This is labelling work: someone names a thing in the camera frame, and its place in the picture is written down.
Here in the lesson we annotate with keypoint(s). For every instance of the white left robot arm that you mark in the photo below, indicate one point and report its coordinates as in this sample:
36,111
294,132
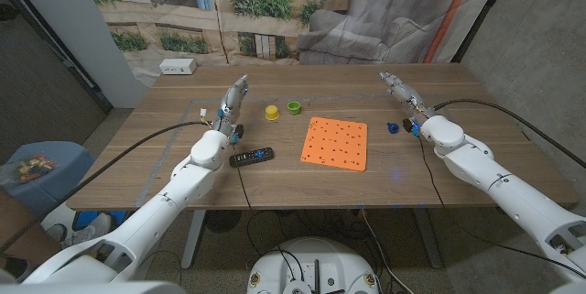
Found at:
183,188

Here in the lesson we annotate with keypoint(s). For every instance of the white power strip box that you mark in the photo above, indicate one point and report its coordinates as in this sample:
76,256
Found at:
177,66

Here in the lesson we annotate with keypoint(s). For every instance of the yellow cup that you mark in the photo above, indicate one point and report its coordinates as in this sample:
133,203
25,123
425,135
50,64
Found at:
272,112

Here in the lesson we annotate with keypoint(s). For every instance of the black backdrop stand pole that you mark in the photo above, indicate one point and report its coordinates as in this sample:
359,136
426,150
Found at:
480,14

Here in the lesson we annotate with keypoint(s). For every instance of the grey table leg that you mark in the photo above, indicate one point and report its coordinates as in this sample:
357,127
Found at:
428,239

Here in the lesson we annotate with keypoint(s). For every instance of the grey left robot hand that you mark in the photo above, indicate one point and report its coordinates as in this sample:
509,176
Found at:
231,104

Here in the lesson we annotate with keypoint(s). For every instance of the white table leg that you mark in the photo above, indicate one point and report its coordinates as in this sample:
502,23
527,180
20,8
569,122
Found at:
193,239

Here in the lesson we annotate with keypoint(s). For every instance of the clear bag of colourful toys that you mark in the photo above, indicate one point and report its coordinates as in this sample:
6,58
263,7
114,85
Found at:
32,166

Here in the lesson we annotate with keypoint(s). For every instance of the green cup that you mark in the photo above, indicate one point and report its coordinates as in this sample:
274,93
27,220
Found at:
294,107

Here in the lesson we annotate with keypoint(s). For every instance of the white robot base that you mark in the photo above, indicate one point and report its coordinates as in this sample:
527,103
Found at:
316,262

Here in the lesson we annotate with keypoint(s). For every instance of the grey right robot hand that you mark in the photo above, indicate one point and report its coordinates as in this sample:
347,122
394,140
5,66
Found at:
407,97

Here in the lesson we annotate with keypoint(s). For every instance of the black round floor object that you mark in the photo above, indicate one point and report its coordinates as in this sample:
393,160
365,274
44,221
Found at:
222,221

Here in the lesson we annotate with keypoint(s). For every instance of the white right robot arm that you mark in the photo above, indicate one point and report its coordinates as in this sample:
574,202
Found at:
485,170

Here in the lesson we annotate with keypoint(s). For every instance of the grey white sneaker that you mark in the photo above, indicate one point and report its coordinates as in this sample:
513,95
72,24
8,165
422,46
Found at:
91,232
56,232

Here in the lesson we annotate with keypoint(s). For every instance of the printed fabric backdrop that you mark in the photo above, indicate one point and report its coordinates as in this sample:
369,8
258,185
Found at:
274,33

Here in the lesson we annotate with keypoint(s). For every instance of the black TV remote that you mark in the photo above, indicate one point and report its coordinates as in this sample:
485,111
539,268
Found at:
249,158

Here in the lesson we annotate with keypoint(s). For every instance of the blue box under table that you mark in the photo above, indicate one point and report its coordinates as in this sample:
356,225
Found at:
103,216

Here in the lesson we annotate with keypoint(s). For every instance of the orange peg board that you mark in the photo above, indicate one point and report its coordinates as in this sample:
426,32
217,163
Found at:
334,145

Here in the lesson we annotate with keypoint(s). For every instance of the blue peg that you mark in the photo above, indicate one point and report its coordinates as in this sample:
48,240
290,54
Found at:
393,127

